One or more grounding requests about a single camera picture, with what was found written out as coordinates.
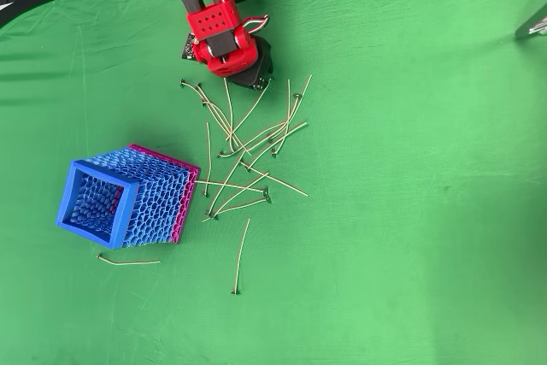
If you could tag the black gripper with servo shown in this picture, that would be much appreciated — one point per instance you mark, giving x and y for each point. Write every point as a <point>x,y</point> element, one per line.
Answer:
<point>252,74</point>

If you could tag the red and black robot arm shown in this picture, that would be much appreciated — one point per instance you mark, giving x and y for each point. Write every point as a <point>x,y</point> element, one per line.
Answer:
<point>213,19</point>

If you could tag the candle wick with silver base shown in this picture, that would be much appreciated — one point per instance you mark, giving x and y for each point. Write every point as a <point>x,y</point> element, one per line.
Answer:
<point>214,216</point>

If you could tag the blue and magenta lattice basket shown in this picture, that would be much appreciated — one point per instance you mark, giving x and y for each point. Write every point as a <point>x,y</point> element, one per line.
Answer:
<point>126,211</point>

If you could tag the green cloth with black edge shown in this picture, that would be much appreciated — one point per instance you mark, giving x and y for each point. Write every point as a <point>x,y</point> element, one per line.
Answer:
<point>384,211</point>

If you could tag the chrome stand pole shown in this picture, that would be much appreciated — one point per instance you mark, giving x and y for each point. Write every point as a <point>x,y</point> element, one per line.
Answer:
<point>532,27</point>

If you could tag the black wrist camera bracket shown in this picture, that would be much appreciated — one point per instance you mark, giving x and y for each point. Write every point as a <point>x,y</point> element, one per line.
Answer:
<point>188,48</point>

